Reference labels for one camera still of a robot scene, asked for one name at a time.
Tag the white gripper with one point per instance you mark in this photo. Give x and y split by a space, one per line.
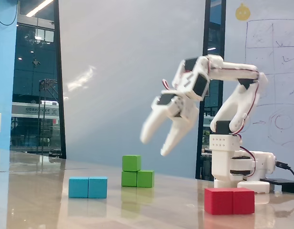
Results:
173 108

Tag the small green cube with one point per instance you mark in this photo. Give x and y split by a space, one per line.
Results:
131 163

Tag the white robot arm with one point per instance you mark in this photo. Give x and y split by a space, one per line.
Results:
233 71

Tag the long green block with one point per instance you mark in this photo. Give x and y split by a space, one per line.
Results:
137 179

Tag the long red block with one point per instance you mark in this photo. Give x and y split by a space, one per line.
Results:
229 201

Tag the long blue block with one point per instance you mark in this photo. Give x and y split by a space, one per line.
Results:
87 187

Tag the flat black box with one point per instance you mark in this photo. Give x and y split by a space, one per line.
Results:
280 183

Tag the yellow round sticker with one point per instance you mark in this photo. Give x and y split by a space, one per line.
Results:
242 13

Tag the black window frame post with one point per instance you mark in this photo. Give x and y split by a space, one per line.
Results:
207 35
59 83

